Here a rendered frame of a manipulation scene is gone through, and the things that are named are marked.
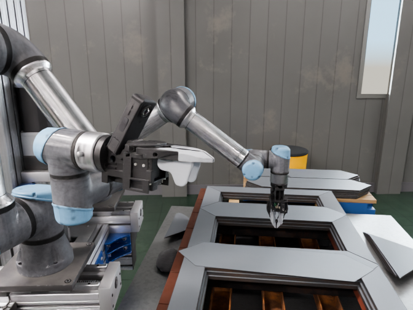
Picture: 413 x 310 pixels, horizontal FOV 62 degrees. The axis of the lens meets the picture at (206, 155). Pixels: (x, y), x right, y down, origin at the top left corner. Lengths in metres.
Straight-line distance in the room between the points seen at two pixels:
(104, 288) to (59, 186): 0.43
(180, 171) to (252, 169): 0.72
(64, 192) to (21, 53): 0.36
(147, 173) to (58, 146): 0.19
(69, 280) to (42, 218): 0.18
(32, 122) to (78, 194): 0.55
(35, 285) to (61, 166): 0.44
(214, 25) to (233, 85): 0.69
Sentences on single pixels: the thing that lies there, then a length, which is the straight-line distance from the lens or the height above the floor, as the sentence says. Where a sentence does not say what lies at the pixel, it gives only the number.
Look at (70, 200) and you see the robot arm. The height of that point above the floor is 1.34.
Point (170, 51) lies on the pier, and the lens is 3.97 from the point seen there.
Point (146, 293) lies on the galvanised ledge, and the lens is 1.55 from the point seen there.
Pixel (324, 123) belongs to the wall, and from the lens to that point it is 4.40.
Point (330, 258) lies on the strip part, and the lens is 1.49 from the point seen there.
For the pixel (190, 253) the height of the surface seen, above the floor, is 0.86.
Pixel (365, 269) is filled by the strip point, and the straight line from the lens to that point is 1.47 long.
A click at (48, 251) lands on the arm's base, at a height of 1.10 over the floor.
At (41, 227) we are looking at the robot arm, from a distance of 1.03.
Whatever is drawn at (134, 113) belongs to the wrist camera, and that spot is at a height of 1.51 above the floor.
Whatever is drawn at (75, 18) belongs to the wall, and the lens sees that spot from 4.26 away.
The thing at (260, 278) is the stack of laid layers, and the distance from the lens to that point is 1.36.
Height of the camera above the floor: 1.60
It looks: 15 degrees down
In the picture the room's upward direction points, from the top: straight up
